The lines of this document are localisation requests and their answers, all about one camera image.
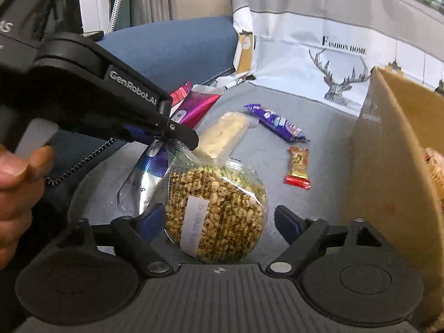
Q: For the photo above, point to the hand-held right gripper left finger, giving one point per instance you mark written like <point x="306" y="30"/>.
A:
<point x="152" y="220"/>

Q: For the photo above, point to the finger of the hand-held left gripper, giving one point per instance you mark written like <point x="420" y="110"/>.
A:
<point x="180" y="133"/>

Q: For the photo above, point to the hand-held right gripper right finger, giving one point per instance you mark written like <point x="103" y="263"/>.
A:
<point x="288" y="223"/>

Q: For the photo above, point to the magenta snack packet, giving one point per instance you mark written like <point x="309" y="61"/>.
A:
<point x="197" y="107"/>

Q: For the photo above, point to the red snack packet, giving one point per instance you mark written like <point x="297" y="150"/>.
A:
<point x="179" y="95"/>

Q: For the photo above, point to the blue silver snack packet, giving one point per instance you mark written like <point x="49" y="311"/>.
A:
<point x="145" y="180"/>

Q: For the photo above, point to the clear bag white wafers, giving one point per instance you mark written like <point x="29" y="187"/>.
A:
<point x="222" y="135"/>

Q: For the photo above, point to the red gold candy packet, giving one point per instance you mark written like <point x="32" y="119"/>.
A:
<point x="298" y="166"/>

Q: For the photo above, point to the clear puffed grain packet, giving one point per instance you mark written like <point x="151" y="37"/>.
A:
<point x="222" y="215"/>

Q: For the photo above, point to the purple snack bar packet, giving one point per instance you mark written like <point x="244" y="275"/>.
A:
<point x="277" y="122"/>

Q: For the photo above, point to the brown cardboard box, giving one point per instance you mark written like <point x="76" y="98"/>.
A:
<point x="381" y="180"/>

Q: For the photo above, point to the clear biscuit packet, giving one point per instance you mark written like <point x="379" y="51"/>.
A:
<point x="437" y="173"/>

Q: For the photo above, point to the person's left hand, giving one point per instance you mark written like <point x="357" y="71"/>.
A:
<point x="17" y="187"/>

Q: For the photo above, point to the white plastic rack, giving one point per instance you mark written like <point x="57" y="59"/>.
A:
<point x="93" y="0"/>

